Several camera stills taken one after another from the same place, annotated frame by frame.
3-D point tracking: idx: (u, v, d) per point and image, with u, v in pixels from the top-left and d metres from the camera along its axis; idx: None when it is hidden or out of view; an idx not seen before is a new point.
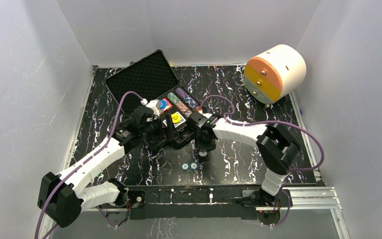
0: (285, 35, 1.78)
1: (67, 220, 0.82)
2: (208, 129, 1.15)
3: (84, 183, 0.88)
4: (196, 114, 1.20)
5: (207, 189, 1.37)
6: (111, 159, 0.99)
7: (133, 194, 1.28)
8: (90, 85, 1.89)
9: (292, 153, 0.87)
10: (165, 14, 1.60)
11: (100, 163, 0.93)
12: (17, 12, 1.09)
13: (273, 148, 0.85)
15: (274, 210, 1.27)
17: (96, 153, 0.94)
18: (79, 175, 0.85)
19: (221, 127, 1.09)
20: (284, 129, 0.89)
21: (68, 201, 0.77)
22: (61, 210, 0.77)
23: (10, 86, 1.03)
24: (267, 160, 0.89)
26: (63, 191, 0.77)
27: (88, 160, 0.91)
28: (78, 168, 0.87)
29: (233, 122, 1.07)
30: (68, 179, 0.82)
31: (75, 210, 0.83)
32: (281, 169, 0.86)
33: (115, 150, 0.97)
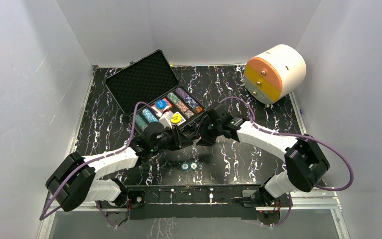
0: (285, 35, 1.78)
1: (69, 204, 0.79)
2: (231, 129, 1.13)
3: (99, 174, 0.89)
4: (221, 108, 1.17)
5: (207, 189, 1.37)
6: (124, 164, 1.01)
7: (133, 194, 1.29)
8: (90, 85, 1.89)
9: (318, 171, 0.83)
10: (165, 14, 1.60)
11: (118, 162, 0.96)
12: (17, 13, 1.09)
13: (302, 164, 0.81)
15: (274, 210, 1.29)
17: (118, 152, 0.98)
18: (100, 165, 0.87)
19: (246, 131, 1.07)
20: (316, 147, 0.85)
21: (85, 183, 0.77)
22: (73, 191, 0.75)
23: (10, 86, 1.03)
24: (291, 174, 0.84)
26: (86, 172, 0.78)
27: (109, 155, 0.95)
28: (100, 158, 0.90)
29: (260, 128, 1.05)
30: (91, 164, 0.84)
31: (79, 198, 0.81)
32: (306, 185, 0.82)
33: (132, 157, 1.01)
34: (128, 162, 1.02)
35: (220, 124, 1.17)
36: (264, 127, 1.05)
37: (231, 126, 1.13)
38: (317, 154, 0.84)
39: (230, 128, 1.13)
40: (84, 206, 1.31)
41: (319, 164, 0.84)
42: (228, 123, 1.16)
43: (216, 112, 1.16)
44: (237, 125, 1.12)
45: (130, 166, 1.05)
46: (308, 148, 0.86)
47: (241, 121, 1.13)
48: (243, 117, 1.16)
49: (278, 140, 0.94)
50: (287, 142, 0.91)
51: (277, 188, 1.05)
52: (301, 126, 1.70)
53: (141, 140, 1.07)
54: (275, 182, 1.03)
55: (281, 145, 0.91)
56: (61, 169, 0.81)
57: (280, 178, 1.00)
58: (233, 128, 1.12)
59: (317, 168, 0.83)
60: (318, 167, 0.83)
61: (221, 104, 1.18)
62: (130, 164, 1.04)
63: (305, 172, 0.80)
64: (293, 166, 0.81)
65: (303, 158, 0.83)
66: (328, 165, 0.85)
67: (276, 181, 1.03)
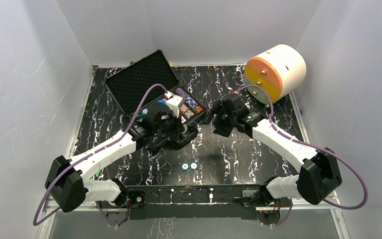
0: (285, 35, 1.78)
1: (70, 206, 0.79)
2: (246, 124, 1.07)
3: (92, 172, 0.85)
4: (239, 100, 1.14)
5: (207, 189, 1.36)
6: (122, 152, 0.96)
7: (133, 194, 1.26)
8: (90, 85, 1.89)
9: (329, 186, 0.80)
10: (165, 14, 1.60)
11: (111, 154, 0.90)
12: (17, 12, 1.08)
13: (318, 179, 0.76)
15: (274, 210, 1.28)
17: (109, 144, 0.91)
18: (89, 164, 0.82)
19: (263, 131, 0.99)
20: (333, 162, 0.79)
21: (76, 187, 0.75)
22: (66, 195, 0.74)
23: (10, 86, 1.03)
24: (301, 185, 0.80)
26: (72, 177, 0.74)
27: (100, 149, 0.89)
28: (88, 156, 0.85)
29: (279, 130, 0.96)
30: (78, 166, 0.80)
31: (79, 198, 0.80)
32: (313, 198, 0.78)
33: (127, 145, 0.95)
34: (125, 149, 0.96)
35: (235, 116, 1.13)
36: (284, 131, 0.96)
37: (247, 120, 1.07)
38: (333, 170, 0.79)
39: (246, 122, 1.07)
40: (84, 206, 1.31)
41: (332, 179, 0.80)
42: (244, 117, 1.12)
43: (233, 103, 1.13)
44: (253, 122, 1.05)
45: (130, 151, 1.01)
46: (325, 162, 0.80)
47: (259, 117, 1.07)
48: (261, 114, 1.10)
49: (296, 148, 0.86)
50: (305, 153, 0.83)
51: (280, 192, 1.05)
52: (300, 126, 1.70)
53: (142, 121, 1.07)
54: (280, 186, 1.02)
55: (298, 155, 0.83)
56: (50, 174, 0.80)
57: (285, 182, 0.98)
58: (249, 123, 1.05)
59: (329, 183, 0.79)
60: (330, 182, 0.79)
61: (239, 96, 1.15)
62: (129, 149, 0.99)
63: (317, 186, 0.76)
64: (307, 178, 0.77)
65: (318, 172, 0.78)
66: (340, 182, 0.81)
67: (282, 184, 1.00)
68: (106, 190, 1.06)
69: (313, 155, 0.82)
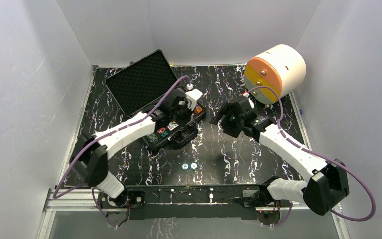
0: (285, 35, 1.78)
1: (94, 179, 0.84)
2: (253, 128, 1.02)
3: (116, 148, 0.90)
4: (247, 103, 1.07)
5: (207, 189, 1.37)
6: (142, 132, 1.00)
7: (133, 194, 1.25)
8: (90, 85, 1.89)
9: (338, 197, 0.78)
10: (165, 14, 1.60)
11: (132, 133, 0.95)
12: (17, 12, 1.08)
13: (326, 190, 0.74)
15: (274, 210, 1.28)
17: (131, 124, 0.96)
18: (113, 140, 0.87)
19: (272, 137, 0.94)
20: (343, 173, 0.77)
21: (101, 161, 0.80)
22: (92, 168, 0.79)
23: (10, 86, 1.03)
24: (308, 194, 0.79)
26: (99, 150, 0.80)
27: (122, 127, 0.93)
28: (112, 133, 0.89)
29: (288, 138, 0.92)
30: (103, 141, 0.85)
31: (102, 173, 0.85)
32: (319, 208, 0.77)
33: (147, 125, 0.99)
34: (145, 129, 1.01)
35: (242, 120, 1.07)
36: (293, 138, 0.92)
37: (254, 125, 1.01)
38: (342, 181, 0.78)
39: (253, 126, 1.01)
40: (84, 206, 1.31)
41: (340, 191, 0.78)
42: (251, 121, 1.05)
43: (240, 107, 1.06)
44: (261, 126, 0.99)
45: (149, 131, 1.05)
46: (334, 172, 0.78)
47: (267, 122, 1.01)
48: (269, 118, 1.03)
49: (305, 158, 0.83)
50: (315, 164, 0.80)
51: (283, 194, 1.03)
52: (300, 126, 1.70)
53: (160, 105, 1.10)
54: (283, 189, 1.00)
55: (307, 165, 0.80)
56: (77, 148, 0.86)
57: (288, 186, 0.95)
58: (257, 128, 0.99)
59: (338, 195, 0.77)
60: (339, 194, 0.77)
61: (246, 99, 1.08)
62: (149, 129, 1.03)
63: (325, 196, 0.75)
64: (316, 189, 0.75)
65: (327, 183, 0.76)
66: (349, 193, 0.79)
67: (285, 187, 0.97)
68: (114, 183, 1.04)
69: (322, 167, 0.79)
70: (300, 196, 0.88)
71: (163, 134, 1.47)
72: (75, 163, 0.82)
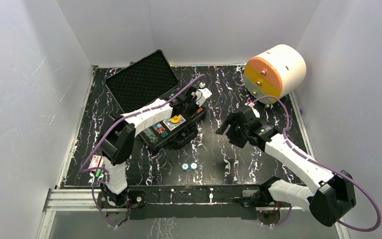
0: (285, 35, 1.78)
1: (120, 158, 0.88)
2: (258, 137, 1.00)
3: (140, 128, 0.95)
4: (251, 111, 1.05)
5: (207, 189, 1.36)
6: (162, 116, 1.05)
7: (133, 194, 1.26)
8: (90, 85, 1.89)
9: (344, 208, 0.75)
10: (165, 13, 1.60)
11: (155, 116, 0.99)
12: (17, 12, 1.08)
13: (333, 201, 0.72)
15: (274, 210, 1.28)
17: (153, 107, 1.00)
18: (138, 120, 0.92)
19: (277, 147, 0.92)
20: (349, 184, 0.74)
21: (130, 138, 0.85)
22: (121, 144, 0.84)
23: (10, 86, 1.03)
24: (315, 205, 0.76)
26: (128, 127, 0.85)
27: (146, 109, 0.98)
28: (137, 114, 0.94)
29: (294, 148, 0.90)
30: (129, 120, 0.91)
31: (128, 151, 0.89)
32: (326, 220, 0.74)
33: (167, 109, 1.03)
34: (165, 113, 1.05)
35: (247, 129, 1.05)
36: (299, 148, 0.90)
37: (260, 134, 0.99)
38: (348, 192, 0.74)
39: (259, 136, 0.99)
40: (84, 206, 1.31)
41: (346, 202, 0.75)
42: (257, 129, 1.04)
43: (244, 116, 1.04)
44: (266, 136, 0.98)
45: (168, 116, 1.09)
46: (341, 184, 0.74)
47: (272, 131, 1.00)
48: (274, 127, 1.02)
49: (311, 169, 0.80)
50: (321, 175, 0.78)
51: (284, 197, 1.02)
52: (300, 126, 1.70)
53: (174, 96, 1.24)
54: (285, 193, 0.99)
55: (313, 176, 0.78)
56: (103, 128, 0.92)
57: (292, 191, 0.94)
58: (262, 137, 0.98)
59: (344, 206, 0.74)
60: (345, 205, 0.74)
61: (251, 108, 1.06)
62: (167, 114, 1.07)
63: (332, 208, 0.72)
64: (322, 201, 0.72)
65: (334, 194, 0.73)
66: (355, 204, 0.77)
67: (289, 192, 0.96)
68: (118, 179, 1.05)
69: (330, 179, 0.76)
70: (303, 202, 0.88)
71: (163, 134, 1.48)
72: (103, 142, 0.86)
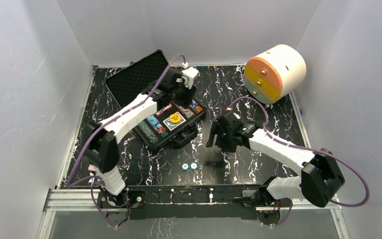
0: (284, 35, 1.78)
1: (108, 165, 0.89)
2: (242, 136, 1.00)
3: (124, 132, 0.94)
4: (231, 115, 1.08)
5: (207, 189, 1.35)
6: (146, 114, 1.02)
7: (133, 194, 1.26)
8: (90, 85, 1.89)
9: (333, 186, 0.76)
10: (164, 13, 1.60)
11: (136, 116, 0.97)
12: (17, 13, 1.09)
13: (320, 180, 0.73)
15: (274, 210, 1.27)
17: (133, 107, 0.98)
18: (119, 125, 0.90)
19: (260, 140, 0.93)
20: (332, 162, 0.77)
21: (111, 147, 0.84)
22: (104, 154, 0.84)
23: (10, 86, 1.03)
24: (305, 188, 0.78)
26: (107, 136, 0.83)
27: (125, 112, 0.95)
28: (117, 118, 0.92)
29: (275, 138, 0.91)
30: (109, 127, 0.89)
31: (115, 157, 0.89)
32: (319, 201, 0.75)
33: (149, 105, 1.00)
34: (149, 110, 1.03)
35: (231, 131, 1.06)
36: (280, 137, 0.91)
37: (243, 132, 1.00)
38: (333, 170, 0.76)
39: (242, 134, 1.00)
40: (84, 206, 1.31)
41: (334, 180, 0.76)
42: (240, 130, 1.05)
43: (226, 120, 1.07)
44: (248, 132, 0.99)
45: (153, 111, 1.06)
46: (323, 163, 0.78)
47: (253, 128, 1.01)
48: (256, 123, 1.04)
49: (294, 153, 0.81)
50: (304, 156, 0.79)
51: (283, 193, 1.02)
52: (301, 126, 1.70)
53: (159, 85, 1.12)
54: (281, 188, 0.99)
55: (297, 159, 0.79)
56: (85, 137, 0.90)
57: (286, 184, 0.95)
58: (245, 135, 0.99)
59: (333, 184, 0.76)
60: (334, 183, 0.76)
61: (230, 111, 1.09)
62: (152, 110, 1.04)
63: (321, 188, 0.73)
64: (310, 182, 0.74)
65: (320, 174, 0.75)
66: (343, 181, 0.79)
67: (282, 186, 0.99)
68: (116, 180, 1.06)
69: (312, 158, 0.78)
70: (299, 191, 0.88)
71: (163, 134, 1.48)
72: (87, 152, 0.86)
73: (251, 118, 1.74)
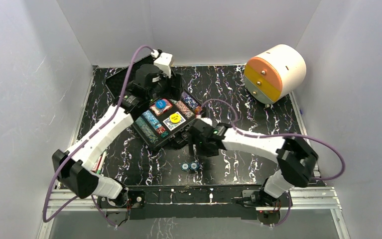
0: (285, 35, 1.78)
1: (85, 191, 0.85)
2: (215, 140, 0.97)
3: (95, 155, 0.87)
4: (200, 121, 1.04)
5: (207, 189, 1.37)
6: (118, 129, 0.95)
7: (133, 194, 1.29)
8: (90, 85, 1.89)
9: (311, 165, 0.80)
10: (165, 13, 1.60)
11: (107, 134, 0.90)
12: (17, 12, 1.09)
13: (296, 162, 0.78)
15: (274, 210, 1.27)
17: (102, 126, 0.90)
18: (87, 151, 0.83)
19: (232, 139, 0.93)
20: (302, 142, 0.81)
21: (82, 178, 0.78)
22: (77, 185, 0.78)
23: (10, 86, 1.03)
24: (286, 174, 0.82)
26: (75, 169, 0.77)
27: (94, 133, 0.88)
28: (85, 143, 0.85)
29: (245, 133, 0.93)
30: (77, 155, 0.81)
31: (91, 182, 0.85)
32: (302, 182, 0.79)
33: (120, 120, 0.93)
34: (121, 125, 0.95)
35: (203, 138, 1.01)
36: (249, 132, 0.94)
37: (214, 136, 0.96)
38: (305, 149, 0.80)
39: (214, 138, 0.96)
40: (84, 206, 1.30)
41: (310, 158, 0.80)
42: None
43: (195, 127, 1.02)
44: (219, 135, 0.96)
45: (127, 123, 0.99)
46: (295, 144, 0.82)
47: (224, 128, 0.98)
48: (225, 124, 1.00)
49: (266, 143, 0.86)
50: (274, 144, 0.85)
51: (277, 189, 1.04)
52: (301, 126, 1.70)
53: (132, 88, 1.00)
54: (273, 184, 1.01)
55: (270, 148, 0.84)
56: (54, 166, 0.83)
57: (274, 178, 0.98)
58: (217, 138, 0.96)
59: (310, 162, 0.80)
60: (310, 162, 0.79)
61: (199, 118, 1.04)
62: (125, 123, 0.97)
63: (298, 170, 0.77)
64: (287, 167, 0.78)
65: (294, 157, 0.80)
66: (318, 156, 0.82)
67: (273, 182, 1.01)
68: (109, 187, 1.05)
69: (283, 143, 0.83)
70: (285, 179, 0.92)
71: (163, 134, 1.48)
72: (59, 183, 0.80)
73: (251, 118, 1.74)
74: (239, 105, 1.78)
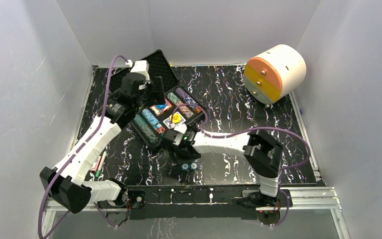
0: (285, 35, 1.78)
1: (78, 205, 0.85)
2: (187, 146, 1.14)
3: (85, 169, 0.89)
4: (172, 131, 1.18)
5: (207, 189, 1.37)
6: (106, 140, 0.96)
7: (133, 194, 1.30)
8: (90, 85, 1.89)
9: (277, 156, 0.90)
10: (164, 13, 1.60)
11: (95, 146, 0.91)
12: (17, 12, 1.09)
13: (263, 156, 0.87)
15: (274, 210, 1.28)
17: (88, 138, 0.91)
18: (76, 165, 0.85)
19: (202, 142, 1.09)
20: (265, 134, 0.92)
21: (72, 193, 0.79)
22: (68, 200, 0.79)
23: (10, 86, 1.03)
24: (257, 168, 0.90)
26: (64, 185, 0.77)
27: (80, 147, 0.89)
28: (72, 158, 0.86)
29: (212, 135, 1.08)
30: (65, 172, 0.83)
31: (83, 196, 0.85)
32: (272, 173, 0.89)
33: (107, 130, 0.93)
34: (109, 135, 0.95)
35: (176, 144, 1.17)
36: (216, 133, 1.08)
37: (186, 142, 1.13)
38: (269, 141, 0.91)
39: (186, 144, 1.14)
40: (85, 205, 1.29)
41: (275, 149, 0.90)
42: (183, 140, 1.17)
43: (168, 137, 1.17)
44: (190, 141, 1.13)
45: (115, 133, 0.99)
46: (260, 138, 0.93)
47: (193, 134, 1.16)
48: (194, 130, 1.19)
49: (233, 142, 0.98)
50: (240, 141, 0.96)
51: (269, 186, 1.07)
52: (301, 126, 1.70)
53: (119, 96, 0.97)
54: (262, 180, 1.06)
55: (237, 146, 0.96)
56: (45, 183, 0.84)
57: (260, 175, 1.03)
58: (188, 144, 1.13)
59: (276, 154, 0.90)
60: (276, 153, 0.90)
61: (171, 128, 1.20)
62: (113, 133, 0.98)
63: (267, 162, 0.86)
64: (256, 161, 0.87)
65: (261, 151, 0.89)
66: (282, 146, 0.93)
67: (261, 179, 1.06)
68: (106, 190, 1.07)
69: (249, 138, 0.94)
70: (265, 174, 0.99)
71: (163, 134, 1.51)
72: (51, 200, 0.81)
73: (251, 118, 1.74)
74: (239, 105, 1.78)
